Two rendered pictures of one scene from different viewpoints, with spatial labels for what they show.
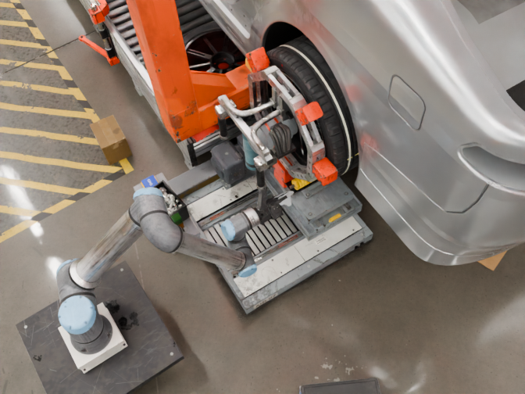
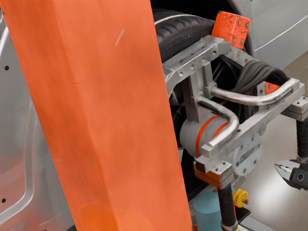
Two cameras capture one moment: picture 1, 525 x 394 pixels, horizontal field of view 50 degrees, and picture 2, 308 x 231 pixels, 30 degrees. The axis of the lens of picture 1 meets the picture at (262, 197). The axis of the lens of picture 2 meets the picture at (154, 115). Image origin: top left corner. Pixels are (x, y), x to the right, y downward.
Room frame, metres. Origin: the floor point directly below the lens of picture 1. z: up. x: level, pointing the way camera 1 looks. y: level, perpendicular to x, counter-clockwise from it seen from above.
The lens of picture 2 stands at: (2.01, 1.21, 1.84)
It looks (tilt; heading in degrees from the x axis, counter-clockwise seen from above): 33 degrees down; 260
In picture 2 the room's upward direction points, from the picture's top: 12 degrees counter-clockwise
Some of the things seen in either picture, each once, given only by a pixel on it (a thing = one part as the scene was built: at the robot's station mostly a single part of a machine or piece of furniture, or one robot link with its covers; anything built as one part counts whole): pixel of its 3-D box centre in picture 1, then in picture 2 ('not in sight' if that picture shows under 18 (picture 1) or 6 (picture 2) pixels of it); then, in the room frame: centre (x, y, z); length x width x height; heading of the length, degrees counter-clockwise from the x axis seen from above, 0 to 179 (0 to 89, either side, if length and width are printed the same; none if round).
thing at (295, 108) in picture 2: (265, 160); (293, 105); (1.40, -0.03, 0.93); 0.09 x 0.05 x 0.05; 118
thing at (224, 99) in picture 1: (248, 95); (202, 112); (1.68, 0.03, 1.03); 0.19 x 0.18 x 0.11; 118
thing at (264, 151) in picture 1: (272, 125); (250, 77); (1.50, -0.07, 1.03); 0.19 x 0.18 x 0.11; 118
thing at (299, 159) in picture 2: (260, 177); (303, 137); (1.39, 0.00, 0.83); 0.04 x 0.04 x 0.16
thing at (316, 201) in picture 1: (311, 172); not in sight; (1.72, -0.28, 0.32); 0.40 x 0.30 x 0.28; 28
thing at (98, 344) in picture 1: (89, 330); not in sight; (0.89, 0.83, 0.43); 0.19 x 0.19 x 0.10
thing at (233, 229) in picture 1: (235, 227); not in sight; (1.26, 0.13, 0.62); 0.12 x 0.09 x 0.10; 118
